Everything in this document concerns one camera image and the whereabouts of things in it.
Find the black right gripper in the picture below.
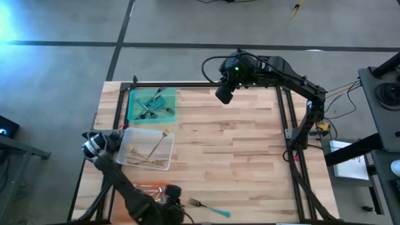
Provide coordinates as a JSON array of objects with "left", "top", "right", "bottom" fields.
[{"left": 214, "top": 51, "right": 256, "bottom": 106}]

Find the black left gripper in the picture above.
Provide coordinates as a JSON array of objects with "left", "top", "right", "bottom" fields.
[{"left": 156, "top": 184, "right": 190, "bottom": 225}]

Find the orange plastic bin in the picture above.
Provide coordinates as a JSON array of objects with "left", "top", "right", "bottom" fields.
[{"left": 109, "top": 180, "right": 172, "bottom": 225}]

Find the clear plastic bin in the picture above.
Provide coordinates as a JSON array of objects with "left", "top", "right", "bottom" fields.
[{"left": 116, "top": 126, "right": 176, "bottom": 171}]

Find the teal plastic bin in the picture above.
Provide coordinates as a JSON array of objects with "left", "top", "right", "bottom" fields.
[{"left": 126, "top": 87, "right": 178, "bottom": 124}]

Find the black metal beam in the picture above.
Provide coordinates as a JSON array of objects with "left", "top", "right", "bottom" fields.
[{"left": 324, "top": 132, "right": 384, "bottom": 167}]

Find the white cardboard box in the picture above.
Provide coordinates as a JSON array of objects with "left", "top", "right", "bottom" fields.
[{"left": 329, "top": 139, "right": 370, "bottom": 181}]

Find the black side table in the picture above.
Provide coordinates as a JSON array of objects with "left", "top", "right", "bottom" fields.
[{"left": 357, "top": 51, "right": 400, "bottom": 154}]

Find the grey metal table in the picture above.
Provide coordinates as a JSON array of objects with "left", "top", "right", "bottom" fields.
[{"left": 0, "top": 134, "right": 53, "bottom": 224}]

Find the black electronics box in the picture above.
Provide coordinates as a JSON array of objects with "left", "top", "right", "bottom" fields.
[{"left": 0, "top": 114, "right": 20, "bottom": 139}]

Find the white insulated bottle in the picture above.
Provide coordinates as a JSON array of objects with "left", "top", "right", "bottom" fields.
[{"left": 389, "top": 158, "right": 400, "bottom": 178}]

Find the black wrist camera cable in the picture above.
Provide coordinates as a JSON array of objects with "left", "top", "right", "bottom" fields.
[{"left": 201, "top": 54, "right": 234, "bottom": 86}]

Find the black metal table frame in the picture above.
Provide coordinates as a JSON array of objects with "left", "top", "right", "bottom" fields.
[{"left": 67, "top": 81, "right": 341, "bottom": 223}]

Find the yellow extension cord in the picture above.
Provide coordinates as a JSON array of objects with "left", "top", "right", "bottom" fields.
[{"left": 289, "top": 0, "right": 306, "bottom": 19}]

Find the yellow wire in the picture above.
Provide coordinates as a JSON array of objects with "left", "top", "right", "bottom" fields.
[{"left": 324, "top": 84, "right": 360, "bottom": 101}]

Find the black wire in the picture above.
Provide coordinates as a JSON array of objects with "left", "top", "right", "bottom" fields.
[{"left": 324, "top": 80, "right": 360, "bottom": 121}]

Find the coiled black cable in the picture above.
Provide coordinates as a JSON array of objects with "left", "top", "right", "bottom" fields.
[{"left": 374, "top": 82, "right": 400, "bottom": 111}]

